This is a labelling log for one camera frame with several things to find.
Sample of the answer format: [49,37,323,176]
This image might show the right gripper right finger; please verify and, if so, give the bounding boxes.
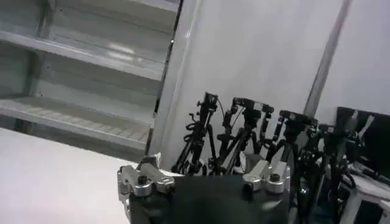
[242,159,291,195]

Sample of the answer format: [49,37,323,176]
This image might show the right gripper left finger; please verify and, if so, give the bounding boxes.
[117,153,177,203]

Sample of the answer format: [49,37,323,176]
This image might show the white folding table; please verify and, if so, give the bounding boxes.
[0,127,183,224]

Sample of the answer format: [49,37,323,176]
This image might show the black monitor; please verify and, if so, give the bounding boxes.
[335,106,390,181]

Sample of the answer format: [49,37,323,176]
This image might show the empty metal shelf rack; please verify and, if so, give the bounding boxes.
[0,0,185,164]

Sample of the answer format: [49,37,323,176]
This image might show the white metal table frame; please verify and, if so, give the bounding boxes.
[337,169,390,224]

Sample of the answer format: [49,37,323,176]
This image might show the grey wall pole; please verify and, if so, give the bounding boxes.
[303,0,354,118]

